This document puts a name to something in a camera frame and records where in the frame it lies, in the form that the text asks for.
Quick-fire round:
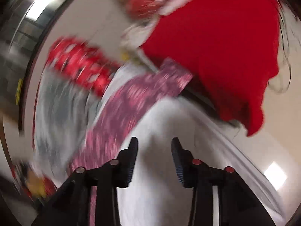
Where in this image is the purple floral garment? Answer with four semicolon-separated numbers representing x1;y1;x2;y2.
71;59;192;225

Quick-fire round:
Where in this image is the grey floral pillow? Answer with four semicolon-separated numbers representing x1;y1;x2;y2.
34;68;102;173

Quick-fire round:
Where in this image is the red patterned blanket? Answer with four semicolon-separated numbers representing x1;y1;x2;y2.
46;37;119;97

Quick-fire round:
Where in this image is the white bed mattress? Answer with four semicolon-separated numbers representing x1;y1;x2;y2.
113;96;285;225

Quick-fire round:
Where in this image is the red cloth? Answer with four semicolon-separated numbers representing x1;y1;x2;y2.
141;0;280;136

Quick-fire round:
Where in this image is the dark window with grille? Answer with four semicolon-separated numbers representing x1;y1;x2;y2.
1;0;66;116

